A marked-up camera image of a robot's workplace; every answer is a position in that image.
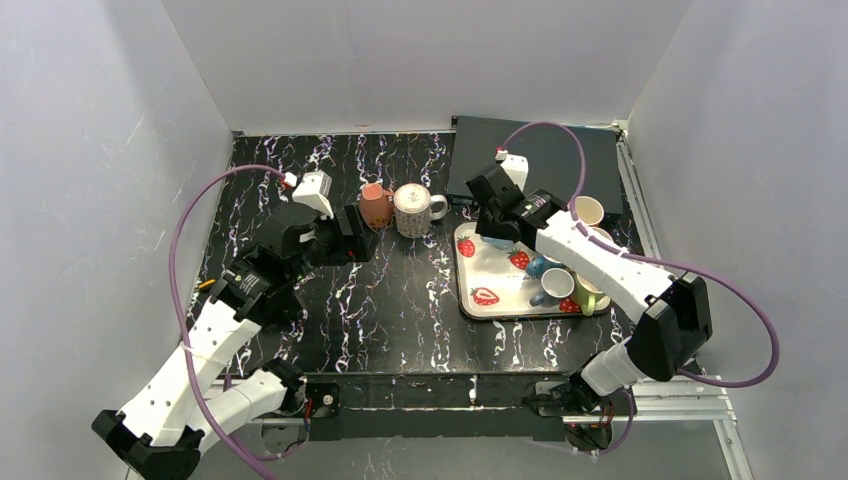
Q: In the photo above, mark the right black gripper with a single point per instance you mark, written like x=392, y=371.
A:
x=486, y=201

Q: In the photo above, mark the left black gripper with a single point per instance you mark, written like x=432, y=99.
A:
x=337, y=234

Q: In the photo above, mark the brown mug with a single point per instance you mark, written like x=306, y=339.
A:
x=376, y=205

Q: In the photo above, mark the pink mug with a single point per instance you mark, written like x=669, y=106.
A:
x=589, y=210

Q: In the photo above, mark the small grey blue mug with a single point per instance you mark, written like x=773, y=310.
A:
x=557, y=284

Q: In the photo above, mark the yellow mug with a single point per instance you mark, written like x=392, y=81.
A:
x=603, y=233

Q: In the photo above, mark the light green mug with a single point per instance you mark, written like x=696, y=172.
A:
x=588, y=297

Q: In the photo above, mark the light blue faceted mug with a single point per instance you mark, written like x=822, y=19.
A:
x=499, y=244

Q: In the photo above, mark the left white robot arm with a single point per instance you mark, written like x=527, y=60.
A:
x=161, y=433

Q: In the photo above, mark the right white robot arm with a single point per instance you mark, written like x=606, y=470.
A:
x=671, y=313

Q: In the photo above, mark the white floral mug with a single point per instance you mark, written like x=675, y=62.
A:
x=416, y=209

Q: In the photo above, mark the black mug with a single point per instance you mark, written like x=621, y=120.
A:
x=281, y=309

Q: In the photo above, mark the strawberry print white tray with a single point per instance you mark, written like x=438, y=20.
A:
x=493, y=283

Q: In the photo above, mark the dark flat metal box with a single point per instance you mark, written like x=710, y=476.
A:
x=551, y=153

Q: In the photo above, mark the yellow black small tool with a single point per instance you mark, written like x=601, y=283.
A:
x=206, y=285

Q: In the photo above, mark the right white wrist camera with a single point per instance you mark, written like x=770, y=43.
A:
x=515, y=166

